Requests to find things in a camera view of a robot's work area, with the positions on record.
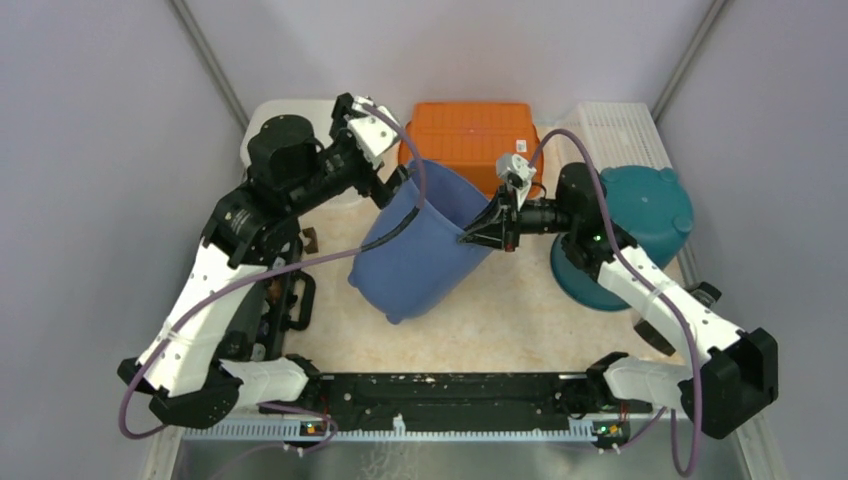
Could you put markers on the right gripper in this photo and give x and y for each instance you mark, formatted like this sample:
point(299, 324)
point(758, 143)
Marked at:
point(498, 226)

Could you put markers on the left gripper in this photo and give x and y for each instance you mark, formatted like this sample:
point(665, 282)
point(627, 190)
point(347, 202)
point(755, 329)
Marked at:
point(372, 184)

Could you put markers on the translucent white plastic tub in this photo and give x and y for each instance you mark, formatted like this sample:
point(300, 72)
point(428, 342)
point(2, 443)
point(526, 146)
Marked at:
point(285, 109)

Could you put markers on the blue bucket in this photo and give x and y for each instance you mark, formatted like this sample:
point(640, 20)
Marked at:
point(413, 272)

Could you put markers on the orange plastic tub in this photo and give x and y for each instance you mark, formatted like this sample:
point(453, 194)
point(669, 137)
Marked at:
point(468, 137)

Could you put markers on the white perforated basket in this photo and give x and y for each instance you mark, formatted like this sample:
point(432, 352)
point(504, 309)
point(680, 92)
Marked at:
point(617, 134)

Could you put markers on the teal bucket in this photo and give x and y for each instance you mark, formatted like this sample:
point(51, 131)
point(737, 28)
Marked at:
point(649, 204)

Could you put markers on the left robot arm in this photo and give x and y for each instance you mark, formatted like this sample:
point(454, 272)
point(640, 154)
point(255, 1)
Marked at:
point(186, 385)

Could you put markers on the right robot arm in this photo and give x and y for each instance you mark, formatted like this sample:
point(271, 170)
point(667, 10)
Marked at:
point(730, 374)

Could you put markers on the black case on left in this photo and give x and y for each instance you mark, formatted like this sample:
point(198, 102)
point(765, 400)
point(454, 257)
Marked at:
point(273, 306)

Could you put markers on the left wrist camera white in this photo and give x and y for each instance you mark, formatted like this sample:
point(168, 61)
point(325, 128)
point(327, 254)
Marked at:
point(372, 127)

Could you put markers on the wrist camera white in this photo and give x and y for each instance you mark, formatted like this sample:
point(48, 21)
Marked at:
point(517, 173)
point(372, 127)

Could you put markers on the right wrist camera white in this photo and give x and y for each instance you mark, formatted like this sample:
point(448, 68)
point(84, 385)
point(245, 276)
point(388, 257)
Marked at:
point(517, 173)

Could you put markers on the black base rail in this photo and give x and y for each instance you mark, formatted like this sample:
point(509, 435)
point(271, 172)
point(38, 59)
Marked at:
point(459, 402)

